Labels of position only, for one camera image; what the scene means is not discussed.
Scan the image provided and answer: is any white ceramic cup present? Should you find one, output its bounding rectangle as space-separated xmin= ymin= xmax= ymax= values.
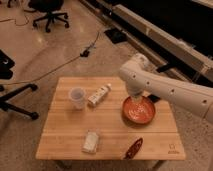
xmin=68 ymin=87 xmax=85 ymax=109

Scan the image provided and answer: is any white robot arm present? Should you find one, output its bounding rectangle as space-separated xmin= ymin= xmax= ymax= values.
xmin=118 ymin=53 xmax=213 ymax=125

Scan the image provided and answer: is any orange ceramic bowl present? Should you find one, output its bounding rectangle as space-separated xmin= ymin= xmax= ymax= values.
xmin=122 ymin=96 xmax=156 ymax=124

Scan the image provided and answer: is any black object behind bowl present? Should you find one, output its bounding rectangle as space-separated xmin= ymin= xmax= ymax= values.
xmin=148 ymin=94 xmax=161 ymax=103

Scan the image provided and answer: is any wooden table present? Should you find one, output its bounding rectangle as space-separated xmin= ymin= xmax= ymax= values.
xmin=36 ymin=77 xmax=186 ymax=160

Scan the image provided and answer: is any black floor plug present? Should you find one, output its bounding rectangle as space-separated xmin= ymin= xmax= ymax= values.
xmin=80 ymin=49 xmax=90 ymax=57

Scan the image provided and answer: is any black floor plate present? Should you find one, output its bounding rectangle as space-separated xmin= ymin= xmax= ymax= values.
xmin=105 ymin=28 xmax=127 ymax=44

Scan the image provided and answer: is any white wrapped packet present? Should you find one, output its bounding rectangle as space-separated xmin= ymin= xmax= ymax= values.
xmin=82 ymin=131 xmax=99 ymax=154

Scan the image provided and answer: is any black office chair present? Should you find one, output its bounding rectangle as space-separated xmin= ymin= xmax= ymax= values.
xmin=28 ymin=0 xmax=69 ymax=33

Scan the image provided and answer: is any white long rail beam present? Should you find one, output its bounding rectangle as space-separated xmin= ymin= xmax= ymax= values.
xmin=80 ymin=0 xmax=213 ymax=84

